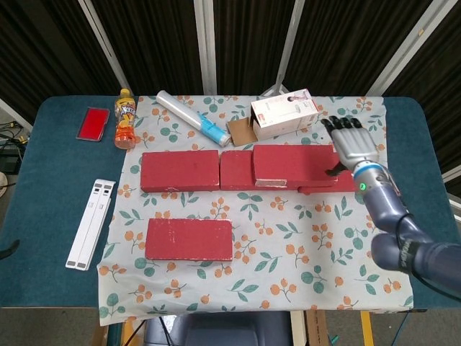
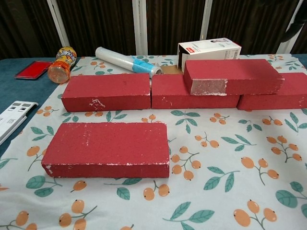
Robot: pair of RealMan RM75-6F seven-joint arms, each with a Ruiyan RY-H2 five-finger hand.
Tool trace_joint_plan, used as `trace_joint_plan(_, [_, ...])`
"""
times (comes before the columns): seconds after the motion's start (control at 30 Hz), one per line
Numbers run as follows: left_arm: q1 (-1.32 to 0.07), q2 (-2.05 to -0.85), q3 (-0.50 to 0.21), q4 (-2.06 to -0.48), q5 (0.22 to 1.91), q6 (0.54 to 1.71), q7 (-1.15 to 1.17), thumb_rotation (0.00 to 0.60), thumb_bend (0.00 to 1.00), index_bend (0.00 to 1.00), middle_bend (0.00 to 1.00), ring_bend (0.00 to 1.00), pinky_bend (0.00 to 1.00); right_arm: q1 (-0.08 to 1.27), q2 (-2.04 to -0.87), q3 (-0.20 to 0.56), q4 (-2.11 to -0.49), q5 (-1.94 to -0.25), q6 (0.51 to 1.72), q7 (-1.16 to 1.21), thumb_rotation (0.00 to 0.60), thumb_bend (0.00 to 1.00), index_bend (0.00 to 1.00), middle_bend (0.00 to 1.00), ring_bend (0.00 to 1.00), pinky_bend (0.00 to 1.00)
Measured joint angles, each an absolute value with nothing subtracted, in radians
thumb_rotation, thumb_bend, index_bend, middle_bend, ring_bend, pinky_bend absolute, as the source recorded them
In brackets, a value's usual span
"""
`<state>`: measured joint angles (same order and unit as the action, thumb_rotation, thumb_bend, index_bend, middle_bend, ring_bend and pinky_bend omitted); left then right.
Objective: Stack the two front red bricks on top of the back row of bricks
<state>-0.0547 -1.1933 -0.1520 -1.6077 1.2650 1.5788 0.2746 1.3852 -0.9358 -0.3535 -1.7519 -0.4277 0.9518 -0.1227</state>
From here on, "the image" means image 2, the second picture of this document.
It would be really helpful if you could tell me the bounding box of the dark ribbed curtain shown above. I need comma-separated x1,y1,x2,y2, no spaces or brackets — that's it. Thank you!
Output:
0,0,307,59

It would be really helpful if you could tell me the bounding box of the floral fruit print tablecloth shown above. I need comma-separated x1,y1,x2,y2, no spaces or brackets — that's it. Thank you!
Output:
0,54,307,230

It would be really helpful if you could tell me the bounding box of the white metal frame post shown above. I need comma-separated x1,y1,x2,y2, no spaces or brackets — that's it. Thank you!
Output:
199,0,213,41
275,0,307,55
47,0,71,47
132,0,148,56

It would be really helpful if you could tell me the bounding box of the red phone case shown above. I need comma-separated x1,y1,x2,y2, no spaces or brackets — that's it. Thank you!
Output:
13,60,53,80

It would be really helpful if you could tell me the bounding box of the brown cardboard piece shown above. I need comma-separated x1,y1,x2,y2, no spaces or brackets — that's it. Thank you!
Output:
160,65,180,75

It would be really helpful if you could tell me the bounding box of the clear film roll blue label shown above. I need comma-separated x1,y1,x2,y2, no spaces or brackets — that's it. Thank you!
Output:
95,46,163,78

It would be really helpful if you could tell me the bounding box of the white carton box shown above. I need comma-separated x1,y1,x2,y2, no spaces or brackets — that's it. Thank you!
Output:
177,37,242,70

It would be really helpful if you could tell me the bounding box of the orange drink bottle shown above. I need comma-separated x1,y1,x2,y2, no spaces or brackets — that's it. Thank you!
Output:
47,46,78,84

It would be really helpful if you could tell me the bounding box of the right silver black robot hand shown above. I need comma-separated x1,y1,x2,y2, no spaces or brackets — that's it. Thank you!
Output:
282,9,307,42

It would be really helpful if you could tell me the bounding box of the red brick with worn end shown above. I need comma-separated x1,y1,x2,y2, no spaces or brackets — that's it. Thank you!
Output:
183,58,285,96

